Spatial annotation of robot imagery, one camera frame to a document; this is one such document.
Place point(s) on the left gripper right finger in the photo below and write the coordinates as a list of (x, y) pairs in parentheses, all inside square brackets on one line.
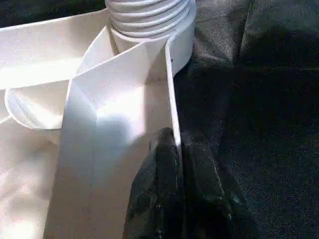
[(214, 199)]

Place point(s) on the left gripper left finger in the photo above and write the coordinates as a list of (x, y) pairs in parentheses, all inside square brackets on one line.
[(157, 194)]

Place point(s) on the white plastic table top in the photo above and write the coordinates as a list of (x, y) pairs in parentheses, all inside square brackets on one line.
[(114, 99)]

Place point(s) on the white plastic table leg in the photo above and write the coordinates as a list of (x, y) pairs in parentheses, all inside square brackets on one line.
[(149, 17)]

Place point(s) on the black work mat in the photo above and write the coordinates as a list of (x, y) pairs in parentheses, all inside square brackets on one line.
[(269, 124)]

